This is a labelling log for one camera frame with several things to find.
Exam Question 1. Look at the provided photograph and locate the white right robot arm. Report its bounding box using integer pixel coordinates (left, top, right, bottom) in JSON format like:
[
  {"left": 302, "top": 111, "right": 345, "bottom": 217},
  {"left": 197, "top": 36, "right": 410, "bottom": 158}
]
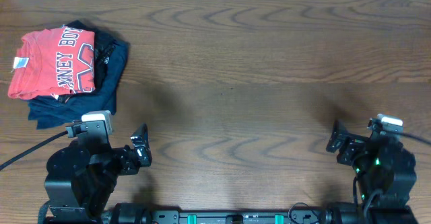
[{"left": 321, "top": 115, "right": 417, "bottom": 224}]

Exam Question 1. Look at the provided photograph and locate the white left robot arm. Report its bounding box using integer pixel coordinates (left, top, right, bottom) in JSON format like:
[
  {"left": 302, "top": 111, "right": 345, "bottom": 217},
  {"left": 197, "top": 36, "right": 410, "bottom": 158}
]
[{"left": 38, "top": 120, "right": 152, "bottom": 224}]

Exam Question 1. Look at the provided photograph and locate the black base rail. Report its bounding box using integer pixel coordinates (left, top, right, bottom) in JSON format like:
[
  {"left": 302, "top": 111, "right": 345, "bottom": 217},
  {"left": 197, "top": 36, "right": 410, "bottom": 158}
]
[{"left": 107, "top": 202, "right": 337, "bottom": 224}]

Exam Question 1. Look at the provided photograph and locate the orange red t-shirt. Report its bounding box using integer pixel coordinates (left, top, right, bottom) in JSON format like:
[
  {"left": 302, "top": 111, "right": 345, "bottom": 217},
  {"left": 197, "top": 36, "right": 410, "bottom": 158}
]
[{"left": 7, "top": 26, "right": 96, "bottom": 100}]

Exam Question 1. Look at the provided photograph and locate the folded black printed shirt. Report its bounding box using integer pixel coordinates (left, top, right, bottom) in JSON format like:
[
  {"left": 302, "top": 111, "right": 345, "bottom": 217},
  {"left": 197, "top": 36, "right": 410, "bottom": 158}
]
[{"left": 67, "top": 20, "right": 115, "bottom": 94}]

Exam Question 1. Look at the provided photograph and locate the folded navy blue shirt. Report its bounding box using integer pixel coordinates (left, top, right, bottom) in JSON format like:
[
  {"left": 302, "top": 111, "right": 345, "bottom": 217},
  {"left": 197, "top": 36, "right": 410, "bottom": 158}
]
[{"left": 28, "top": 37, "right": 129, "bottom": 129}]

